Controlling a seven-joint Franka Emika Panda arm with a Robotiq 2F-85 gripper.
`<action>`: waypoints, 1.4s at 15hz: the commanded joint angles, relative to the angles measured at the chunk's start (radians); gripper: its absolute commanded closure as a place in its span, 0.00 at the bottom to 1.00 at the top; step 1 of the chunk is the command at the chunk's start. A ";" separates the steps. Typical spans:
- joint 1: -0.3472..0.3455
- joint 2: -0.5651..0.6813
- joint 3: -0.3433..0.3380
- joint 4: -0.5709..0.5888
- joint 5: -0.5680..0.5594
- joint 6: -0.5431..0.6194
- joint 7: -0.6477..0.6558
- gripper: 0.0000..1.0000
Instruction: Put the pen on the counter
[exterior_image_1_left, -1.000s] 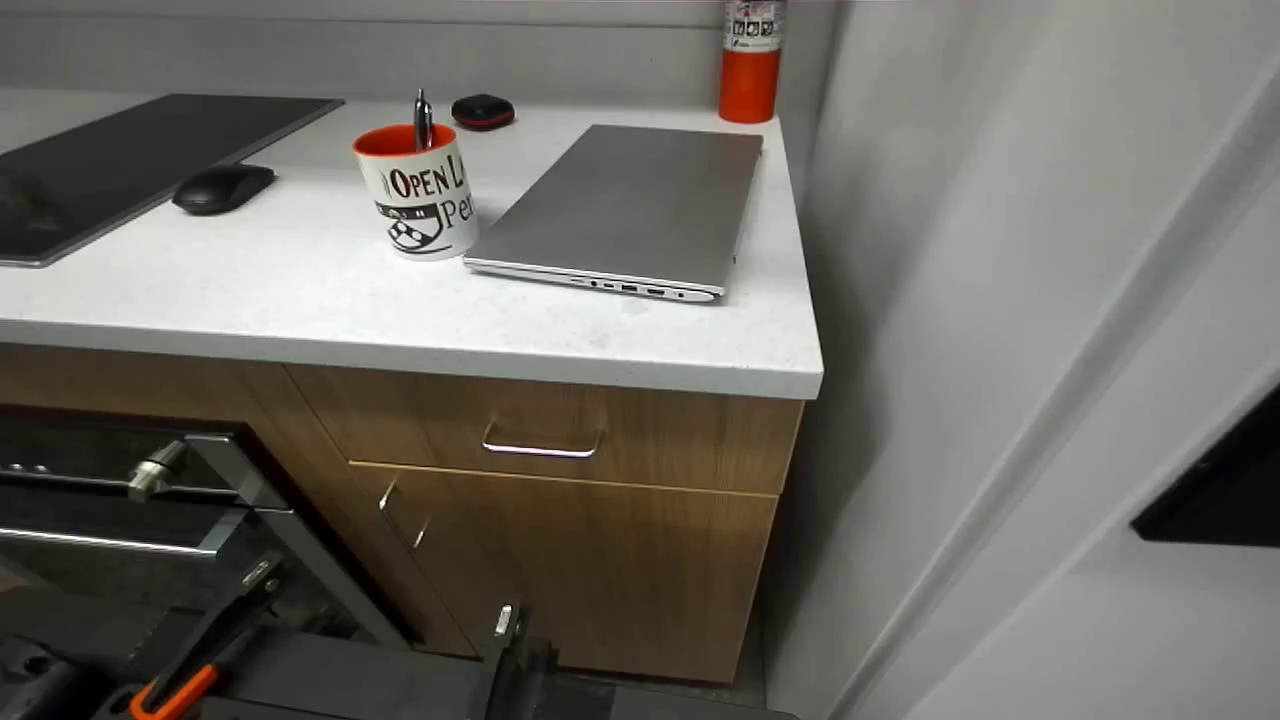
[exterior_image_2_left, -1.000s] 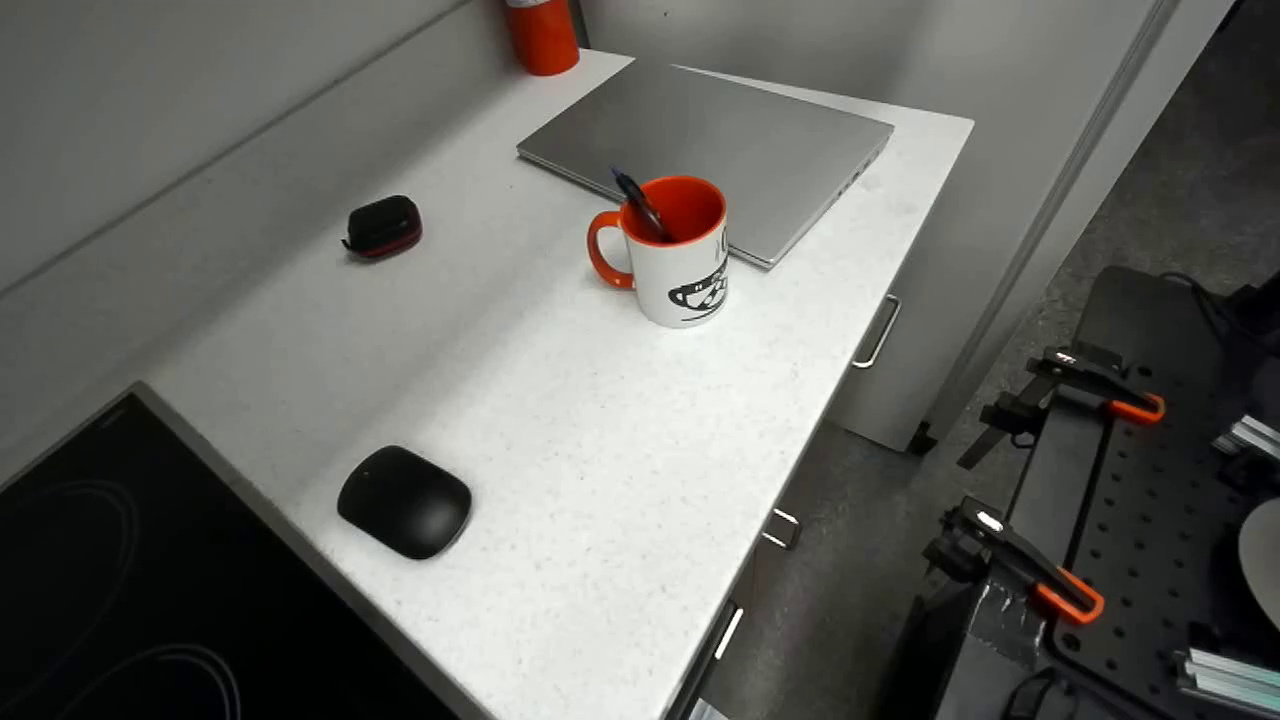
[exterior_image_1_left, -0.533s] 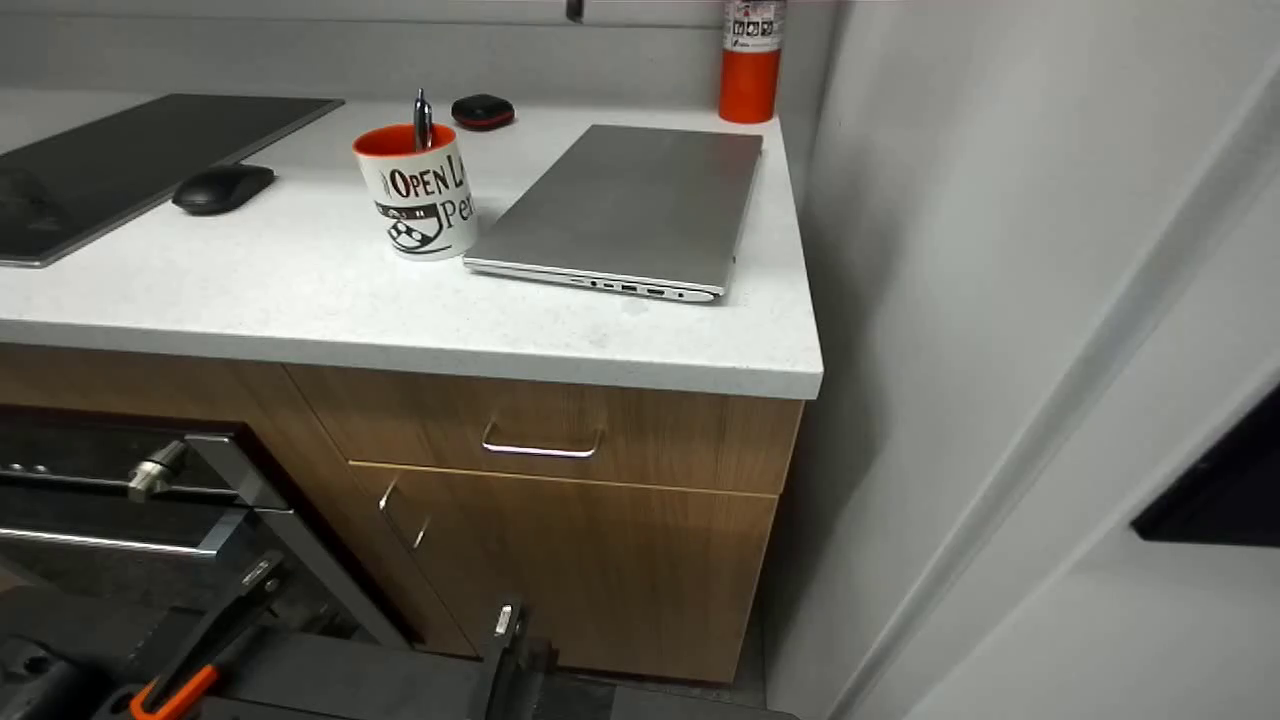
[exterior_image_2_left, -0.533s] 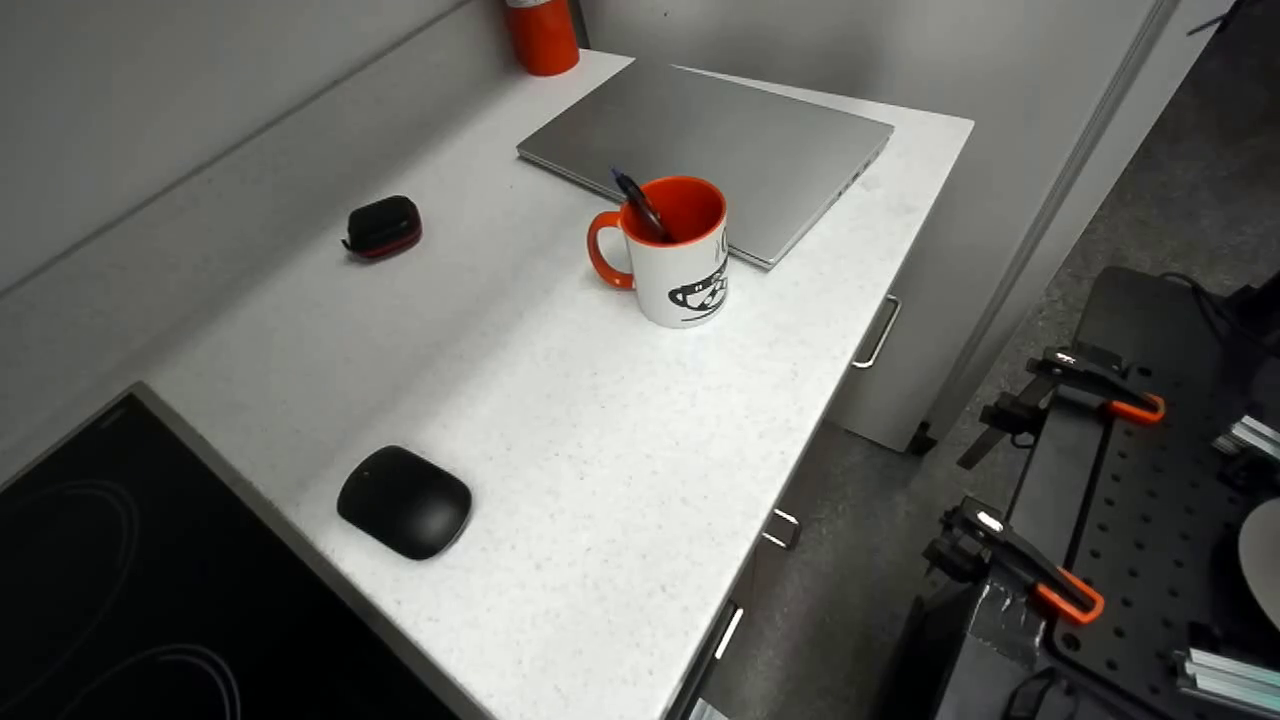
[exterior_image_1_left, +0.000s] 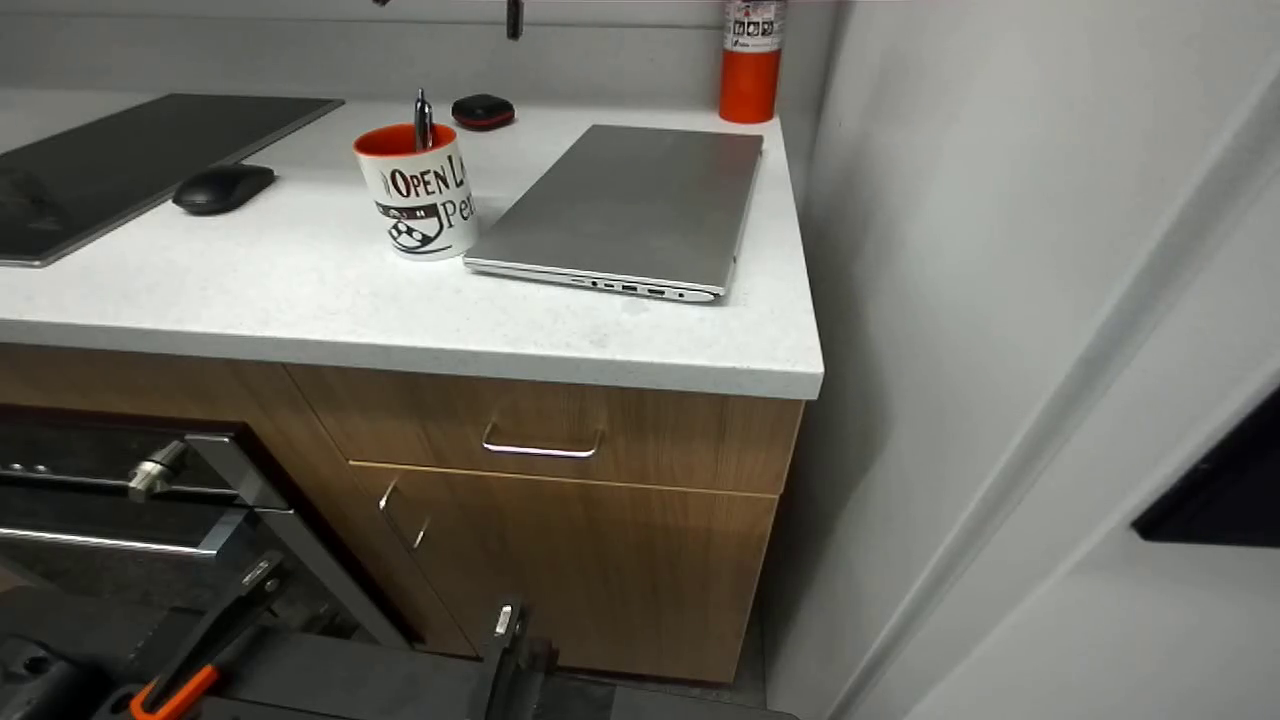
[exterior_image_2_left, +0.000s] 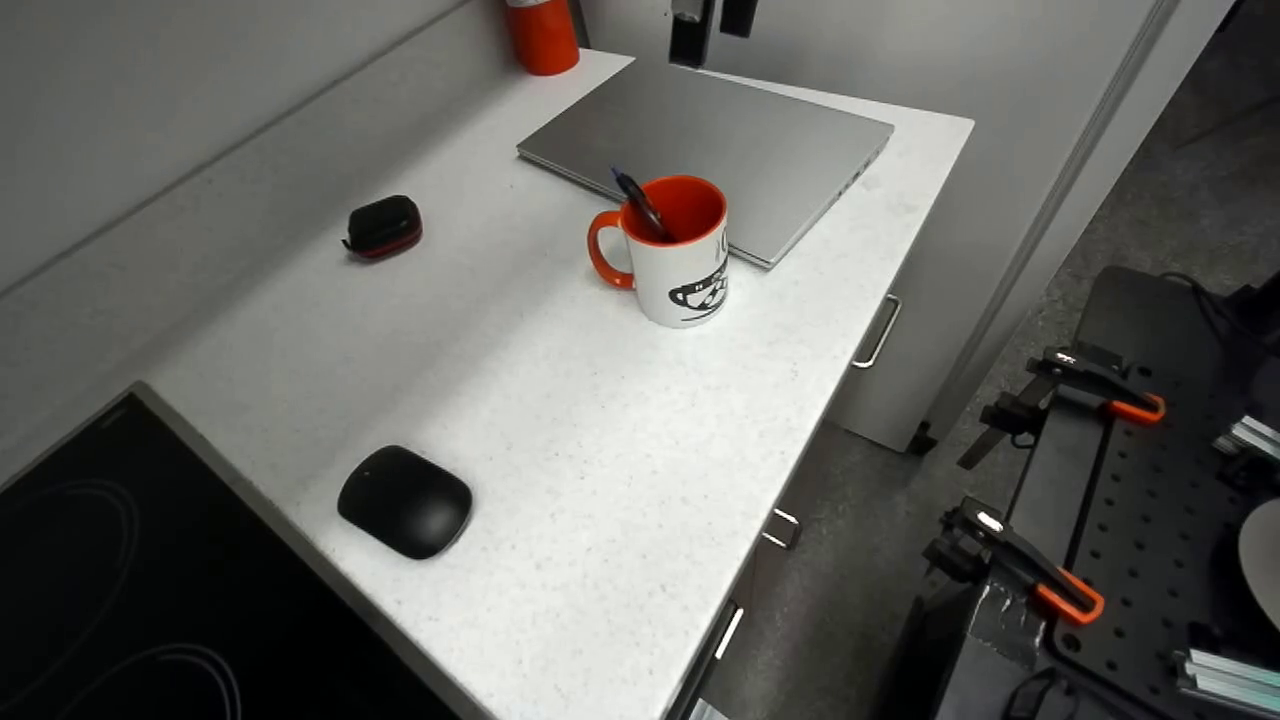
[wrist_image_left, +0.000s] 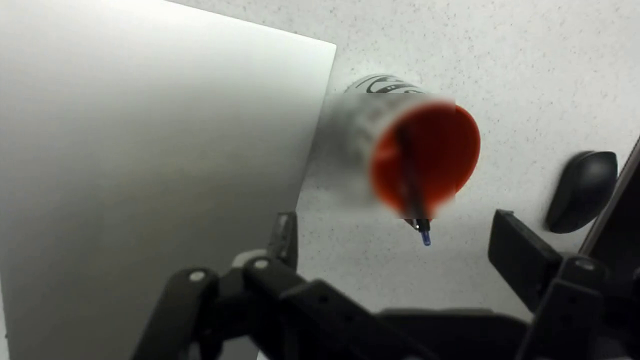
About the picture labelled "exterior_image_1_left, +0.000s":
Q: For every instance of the white orange printed mug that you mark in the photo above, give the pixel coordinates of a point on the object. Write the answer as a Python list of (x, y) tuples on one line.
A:
[(423, 205)]

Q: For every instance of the silver closed laptop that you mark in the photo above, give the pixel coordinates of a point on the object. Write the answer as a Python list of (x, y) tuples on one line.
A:
[(624, 205)]

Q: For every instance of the orange fire extinguisher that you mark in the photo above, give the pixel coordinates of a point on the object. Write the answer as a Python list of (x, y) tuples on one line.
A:
[(751, 81)]

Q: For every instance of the black computer mouse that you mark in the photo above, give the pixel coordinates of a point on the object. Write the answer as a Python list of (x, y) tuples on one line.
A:
[(220, 189)]

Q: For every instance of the black induction cooktop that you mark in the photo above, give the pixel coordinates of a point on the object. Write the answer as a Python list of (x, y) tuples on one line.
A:
[(122, 164)]

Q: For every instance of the wooden drawer front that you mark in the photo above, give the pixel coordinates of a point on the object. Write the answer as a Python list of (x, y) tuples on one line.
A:
[(692, 435)]

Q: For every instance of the wooden cabinet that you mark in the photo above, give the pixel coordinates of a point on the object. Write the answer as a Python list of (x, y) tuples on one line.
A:
[(601, 573)]

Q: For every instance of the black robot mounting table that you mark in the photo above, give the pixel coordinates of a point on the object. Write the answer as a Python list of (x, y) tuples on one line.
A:
[(122, 534)]

